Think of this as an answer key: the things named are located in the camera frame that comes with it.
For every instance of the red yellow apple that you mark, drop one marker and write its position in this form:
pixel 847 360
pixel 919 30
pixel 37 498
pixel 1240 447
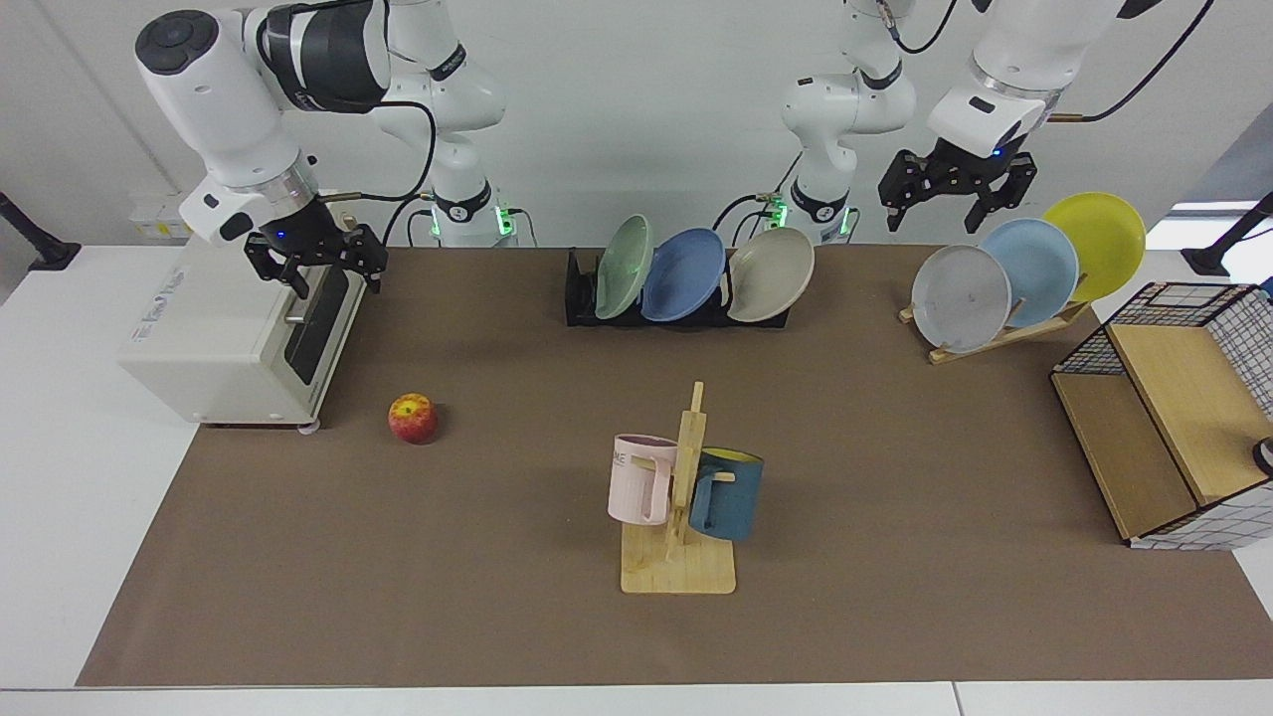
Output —
pixel 413 420

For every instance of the brown table cloth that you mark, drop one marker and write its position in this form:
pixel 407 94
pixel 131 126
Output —
pixel 398 577

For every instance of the beige plate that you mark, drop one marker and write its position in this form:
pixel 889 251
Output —
pixel 771 276

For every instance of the wooden cup stand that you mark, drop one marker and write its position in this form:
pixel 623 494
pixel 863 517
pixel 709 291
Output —
pixel 676 572

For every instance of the black dish rack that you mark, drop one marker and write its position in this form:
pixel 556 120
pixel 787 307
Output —
pixel 582 298

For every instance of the black stand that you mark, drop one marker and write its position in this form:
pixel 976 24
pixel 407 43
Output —
pixel 45 254
pixel 1213 261

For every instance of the pink cup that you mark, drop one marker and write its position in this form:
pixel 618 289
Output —
pixel 636 482

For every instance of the wooden plate rack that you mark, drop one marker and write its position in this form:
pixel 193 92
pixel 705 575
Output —
pixel 995 340

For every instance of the light blue plate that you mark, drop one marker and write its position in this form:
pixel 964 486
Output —
pixel 1039 264

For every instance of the dark blue cup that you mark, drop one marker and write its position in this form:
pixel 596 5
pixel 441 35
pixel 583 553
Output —
pixel 736 497

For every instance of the yellow plate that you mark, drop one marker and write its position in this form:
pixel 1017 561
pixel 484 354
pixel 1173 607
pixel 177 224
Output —
pixel 1099 239

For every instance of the grey plate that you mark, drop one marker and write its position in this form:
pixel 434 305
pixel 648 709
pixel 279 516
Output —
pixel 960 298

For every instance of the pale toaster oven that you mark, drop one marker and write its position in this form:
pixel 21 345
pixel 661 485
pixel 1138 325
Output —
pixel 219 338

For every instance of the white wall socket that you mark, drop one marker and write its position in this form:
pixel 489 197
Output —
pixel 159 224

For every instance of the green plate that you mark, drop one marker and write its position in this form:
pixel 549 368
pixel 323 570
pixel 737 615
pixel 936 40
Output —
pixel 622 268

